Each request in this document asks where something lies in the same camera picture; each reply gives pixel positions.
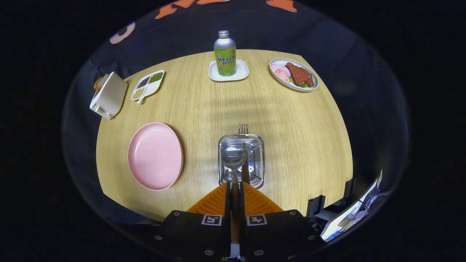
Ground perforated metal basket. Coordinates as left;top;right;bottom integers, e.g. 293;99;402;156
218;134;266;189

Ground white divided dish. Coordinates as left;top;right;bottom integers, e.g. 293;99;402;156
131;70;165;104

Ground white square coaster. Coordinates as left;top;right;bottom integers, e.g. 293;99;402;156
209;59;249;82

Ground white toaster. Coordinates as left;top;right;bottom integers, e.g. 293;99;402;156
90;72;128;120

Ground toasted bread slices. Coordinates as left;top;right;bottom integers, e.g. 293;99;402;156
94;74;109;92

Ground brown meat piece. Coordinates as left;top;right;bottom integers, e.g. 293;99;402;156
285;62;314;87

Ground metal fork with brown handle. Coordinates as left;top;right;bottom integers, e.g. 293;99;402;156
238;124;251;184

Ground black table clamp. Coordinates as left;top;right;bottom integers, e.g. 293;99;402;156
344;178;356;199

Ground green soda bottle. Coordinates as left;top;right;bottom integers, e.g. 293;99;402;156
214;30;237;77

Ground white oval plate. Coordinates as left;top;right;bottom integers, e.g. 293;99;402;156
269;58;319;92

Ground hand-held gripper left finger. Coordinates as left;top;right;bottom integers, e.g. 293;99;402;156
156;182;232;261

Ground green lettuce leaf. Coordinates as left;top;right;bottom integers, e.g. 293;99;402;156
290;76;311;88

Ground pink round plate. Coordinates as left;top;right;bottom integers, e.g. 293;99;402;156
127;122;183;191

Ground metal spoon with brown handle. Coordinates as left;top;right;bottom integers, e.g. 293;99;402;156
222;146;247;244

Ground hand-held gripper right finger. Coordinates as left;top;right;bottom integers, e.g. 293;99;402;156
239;182;321;261

